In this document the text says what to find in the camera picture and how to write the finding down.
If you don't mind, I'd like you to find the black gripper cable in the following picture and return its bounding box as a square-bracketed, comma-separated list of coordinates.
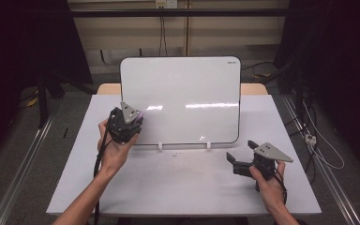
[92, 107, 120, 225]
[271, 172, 289, 205]

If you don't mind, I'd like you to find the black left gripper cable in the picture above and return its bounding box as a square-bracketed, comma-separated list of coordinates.
[92, 107, 120, 225]

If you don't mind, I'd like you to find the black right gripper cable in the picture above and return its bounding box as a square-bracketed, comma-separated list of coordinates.
[271, 172, 289, 205]

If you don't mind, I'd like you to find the white wall socket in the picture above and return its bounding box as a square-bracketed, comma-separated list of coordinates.
[155, 0, 179, 9]

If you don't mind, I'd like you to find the white whiteboard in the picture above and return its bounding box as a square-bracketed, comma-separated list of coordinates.
[119, 55, 242, 146]

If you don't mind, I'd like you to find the white cable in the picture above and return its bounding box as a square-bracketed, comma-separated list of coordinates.
[302, 100, 346, 171]

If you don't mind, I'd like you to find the dark curtain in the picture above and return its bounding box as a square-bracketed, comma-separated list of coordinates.
[273, 0, 360, 172]
[0, 0, 94, 170]

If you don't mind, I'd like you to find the black horizontal bar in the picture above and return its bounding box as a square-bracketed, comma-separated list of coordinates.
[69, 7, 292, 19]

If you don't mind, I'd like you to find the black metal stand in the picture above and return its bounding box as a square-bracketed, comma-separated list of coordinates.
[36, 60, 98, 129]

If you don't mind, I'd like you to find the person's left hand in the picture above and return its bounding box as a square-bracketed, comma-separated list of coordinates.
[97, 118, 139, 180]

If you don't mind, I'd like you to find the person's right hand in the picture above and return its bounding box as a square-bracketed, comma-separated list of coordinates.
[248, 160, 288, 211]

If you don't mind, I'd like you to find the black wall cable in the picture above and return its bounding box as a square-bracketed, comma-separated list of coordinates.
[158, 15, 169, 58]

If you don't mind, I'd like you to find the black floor cable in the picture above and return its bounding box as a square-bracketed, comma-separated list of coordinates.
[241, 61, 276, 71]

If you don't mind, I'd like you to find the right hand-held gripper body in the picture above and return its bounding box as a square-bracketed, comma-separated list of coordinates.
[251, 142, 294, 183]

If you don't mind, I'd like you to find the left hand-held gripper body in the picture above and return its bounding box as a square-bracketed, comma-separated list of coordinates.
[107, 101, 143, 145]

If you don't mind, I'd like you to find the aluminium floor rail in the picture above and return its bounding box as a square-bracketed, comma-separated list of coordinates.
[0, 113, 56, 225]
[281, 94, 360, 225]

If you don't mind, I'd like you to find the wooden table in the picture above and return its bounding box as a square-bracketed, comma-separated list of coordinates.
[97, 82, 269, 96]

